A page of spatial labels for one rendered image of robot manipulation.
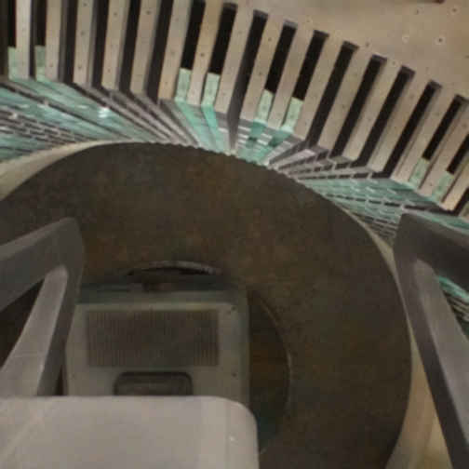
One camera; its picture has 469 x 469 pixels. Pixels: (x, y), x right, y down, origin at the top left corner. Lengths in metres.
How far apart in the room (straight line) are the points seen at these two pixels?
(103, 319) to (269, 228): 0.59
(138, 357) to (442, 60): 1.04
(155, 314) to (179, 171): 0.49
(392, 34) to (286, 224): 1.09
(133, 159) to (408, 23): 1.15
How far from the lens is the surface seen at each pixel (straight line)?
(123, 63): 0.37
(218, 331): 1.17
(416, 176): 0.37
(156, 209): 1.42
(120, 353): 1.23
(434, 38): 0.39
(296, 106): 0.35
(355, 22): 0.37
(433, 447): 1.63
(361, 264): 1.49
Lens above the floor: 1.39
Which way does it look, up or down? 83 degrees down
